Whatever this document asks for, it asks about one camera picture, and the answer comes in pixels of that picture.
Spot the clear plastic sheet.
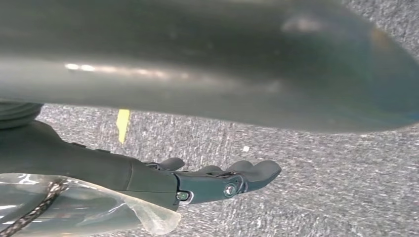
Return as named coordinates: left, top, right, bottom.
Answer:
left=0, top=172, right=182, bottom=236

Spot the braided cable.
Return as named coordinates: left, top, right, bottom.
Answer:
left=0, top=179, right=69, bottom=237

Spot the yellow tape strip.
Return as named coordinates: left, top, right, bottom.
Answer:
left=116, top=109, right=131, bottom=145

